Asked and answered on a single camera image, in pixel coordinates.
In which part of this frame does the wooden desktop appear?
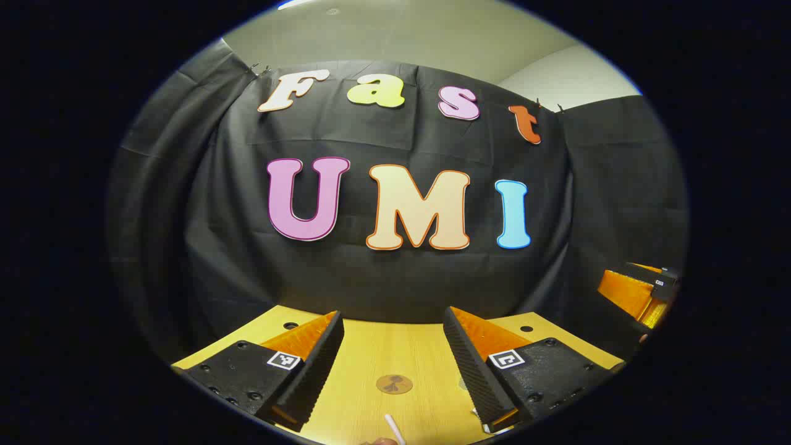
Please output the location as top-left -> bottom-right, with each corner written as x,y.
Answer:
170,304 -> 625,445

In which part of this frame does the round brown coaster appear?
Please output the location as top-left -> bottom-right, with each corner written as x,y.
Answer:
376,374 -> 413,395

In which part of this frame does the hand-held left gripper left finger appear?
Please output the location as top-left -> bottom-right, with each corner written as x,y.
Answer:
176,310 -> 345,433

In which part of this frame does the white toothbrush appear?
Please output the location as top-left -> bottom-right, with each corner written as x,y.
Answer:
384,413 -> 407,445

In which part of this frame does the black backdrop cloth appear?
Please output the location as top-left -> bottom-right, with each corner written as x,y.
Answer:
105,40 -> 690,365

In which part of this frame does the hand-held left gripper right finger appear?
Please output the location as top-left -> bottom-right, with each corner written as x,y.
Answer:
443,306 -> 620,434

